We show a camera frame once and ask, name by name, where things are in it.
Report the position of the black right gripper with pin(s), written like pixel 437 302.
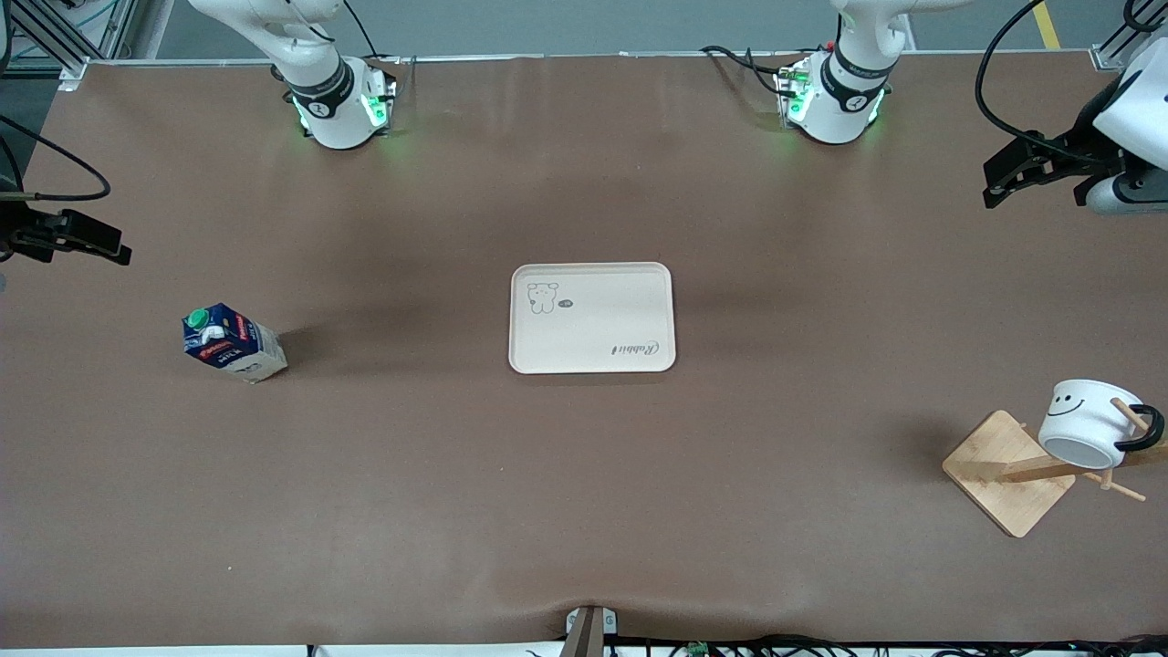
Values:
pixel 16 224

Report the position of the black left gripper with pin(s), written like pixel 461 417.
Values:
pixel 1085 145

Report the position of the blue white milk carton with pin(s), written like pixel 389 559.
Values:
pixel 237 351

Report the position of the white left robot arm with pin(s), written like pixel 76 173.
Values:
pixel 844 100

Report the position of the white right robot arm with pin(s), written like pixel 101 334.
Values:
pixel 333 109

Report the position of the cream plastic tray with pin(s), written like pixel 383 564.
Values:
pixel 593 319

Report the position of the wooden mug rack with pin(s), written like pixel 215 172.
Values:
pixel 1004 474

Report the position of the brown table mat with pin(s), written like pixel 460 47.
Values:
pixel 584 511

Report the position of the metal table clamp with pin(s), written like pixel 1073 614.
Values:
pixel 590 630

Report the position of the aluminium frame profile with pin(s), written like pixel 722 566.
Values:
pixel 64 41
pixel 1127 41

